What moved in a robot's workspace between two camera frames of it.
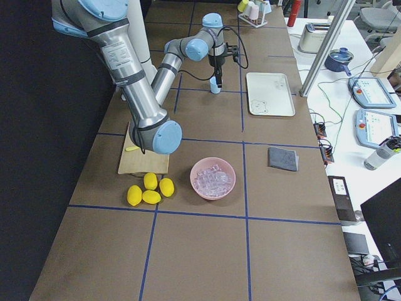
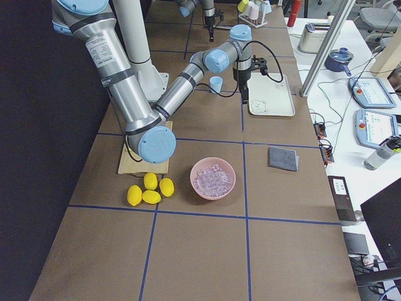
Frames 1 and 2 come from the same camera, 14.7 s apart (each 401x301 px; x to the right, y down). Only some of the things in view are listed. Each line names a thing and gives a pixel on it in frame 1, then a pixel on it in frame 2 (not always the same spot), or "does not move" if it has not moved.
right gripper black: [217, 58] -> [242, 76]
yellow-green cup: [242, 5] does not move
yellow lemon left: [134, 195] does not move
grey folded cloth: [282, 158] does not move
